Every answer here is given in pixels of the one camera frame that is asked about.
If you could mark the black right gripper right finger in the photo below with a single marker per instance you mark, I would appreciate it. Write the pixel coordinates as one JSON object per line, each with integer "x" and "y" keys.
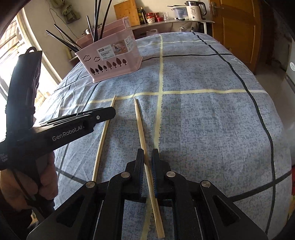
{"x": 175, "y": 190}

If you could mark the wooden door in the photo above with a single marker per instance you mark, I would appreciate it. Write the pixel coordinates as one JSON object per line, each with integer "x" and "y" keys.
{"x": 237, "y": 26}

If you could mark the black chopstick in basket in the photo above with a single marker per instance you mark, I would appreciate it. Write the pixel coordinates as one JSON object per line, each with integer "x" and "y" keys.
{"x": 97, "y": 12}

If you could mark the white electric kettle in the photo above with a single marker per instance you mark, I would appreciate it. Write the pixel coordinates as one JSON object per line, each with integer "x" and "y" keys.
{"x": 196, "y": 10}

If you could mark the wooden cutting board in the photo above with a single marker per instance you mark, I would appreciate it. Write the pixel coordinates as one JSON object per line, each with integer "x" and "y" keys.
{"x": 127, "y": 9}

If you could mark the pink plastic basket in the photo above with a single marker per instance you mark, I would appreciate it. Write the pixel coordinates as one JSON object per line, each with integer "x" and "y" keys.
{"x": 116, "y": 54}

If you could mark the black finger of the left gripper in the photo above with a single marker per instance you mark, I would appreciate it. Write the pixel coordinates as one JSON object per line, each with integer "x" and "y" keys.
{"x": 101, "y": 115}

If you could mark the light wooden chopstick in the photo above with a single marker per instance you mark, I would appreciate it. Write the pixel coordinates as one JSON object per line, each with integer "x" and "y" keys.
{"x": 155, "y": 207}
{"x": 99, "y": 152}

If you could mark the blue checked tablecloth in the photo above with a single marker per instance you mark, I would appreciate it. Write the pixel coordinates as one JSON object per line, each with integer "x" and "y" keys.
{"x": 205, "y": 112}

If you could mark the red jar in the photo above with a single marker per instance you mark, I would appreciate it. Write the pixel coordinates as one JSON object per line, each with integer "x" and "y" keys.
{"x": 150, "y": 17}

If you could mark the dark sauce bottle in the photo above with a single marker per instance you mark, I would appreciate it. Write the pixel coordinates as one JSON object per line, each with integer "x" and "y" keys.
{"x": 143, "y": 13}

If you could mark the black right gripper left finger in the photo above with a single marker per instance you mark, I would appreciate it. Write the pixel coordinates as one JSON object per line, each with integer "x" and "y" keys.
{"x": 127, "y": 185}

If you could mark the light wooden chopstick on cloth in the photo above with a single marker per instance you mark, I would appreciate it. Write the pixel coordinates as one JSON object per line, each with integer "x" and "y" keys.
{"x": 99, "y": 152}

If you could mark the clear plastic container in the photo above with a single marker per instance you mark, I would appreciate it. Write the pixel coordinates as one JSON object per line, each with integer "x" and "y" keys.
{"x": 180, "y": 12}

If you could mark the person's left hand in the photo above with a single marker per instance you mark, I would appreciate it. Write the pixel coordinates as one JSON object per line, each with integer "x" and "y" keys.
{"x": 13, "y": 193}

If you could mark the black chopstick leaning left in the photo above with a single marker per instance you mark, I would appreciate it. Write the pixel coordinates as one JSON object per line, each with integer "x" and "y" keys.
{"x": 70, "y": 46}

